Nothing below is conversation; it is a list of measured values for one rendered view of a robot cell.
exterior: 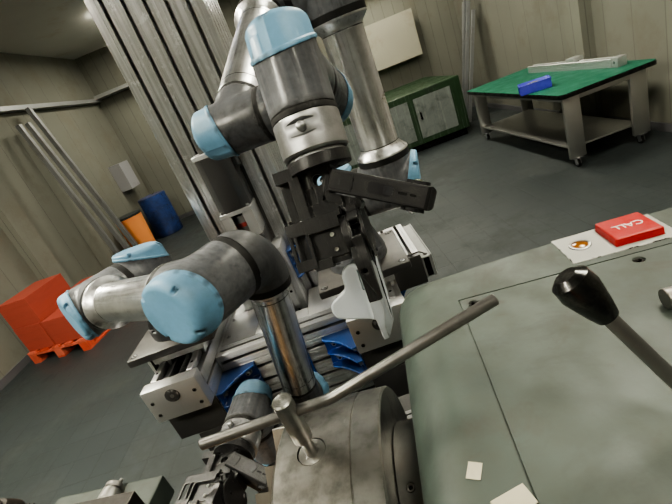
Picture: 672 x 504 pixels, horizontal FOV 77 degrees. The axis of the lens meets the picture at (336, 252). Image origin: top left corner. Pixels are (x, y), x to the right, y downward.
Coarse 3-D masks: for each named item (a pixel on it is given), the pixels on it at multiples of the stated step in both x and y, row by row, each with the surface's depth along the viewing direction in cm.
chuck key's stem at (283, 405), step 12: (276, 396) 43; (288, 396) 43; (276, 408) 42; (288, 408) 42; (288, 420) 42; (300, 420) 43; (288, 432) 44; (300, 432) 44; (300, 444) 44; (312, 444) 46; (312, 456) 46
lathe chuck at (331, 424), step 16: (352, 400) 53; (304, 416) 53; (320, 416) 51; (336, 416) 50; (320, 432) 48; (336, 432) 47; (288, 448) 48; (336, 448) 46; (288, 464) 46; (320, 464) 45; (336, 464) 44; (288, 480) 45; (304, 480) 44; (320, 480) 43; (336, 480) 43; (272, 496) 44; (288, 496) 43; (304, 496) 43; (320, 496) 42; (336, 496) 42; (352, 496) 41
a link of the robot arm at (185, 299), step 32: (192, 256) 65; (224, 256) 66; (96, 288) 86; (128, 288) 76; (160, 288) 60; (192, 288) 60; (224, 288) 63; (256, 288) 70; (96, 320) 86; (128, 320) 81; (160, 320) 64; (192, 320) 60
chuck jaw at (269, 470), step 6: (282, 426) 58; (276, 432) 57; (276, 438) 57; (276, 444) 57; (276, 450) 57; (270, 468) 56; (270, 474) 56; (270, 480) 56; (270, 486) 56; (258, 492) 57; (264, 492) 56; (270, 492) 56; (258, 498) 56; (264, 498) 56; (270, 498) 55
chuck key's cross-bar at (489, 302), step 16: (480, 304) 40; (496, 304) 39; (448, 320) 41; (464, 320) 40; (432, 336) 41; (400, 352) 41; (416, 352) 41; (368, 368) 42; (384, 368) 41; (352, 384) 42; (320, 400) 43; (336, 400) 43; (272, 416) 43; (224, 432) 44; (240, 432) 43
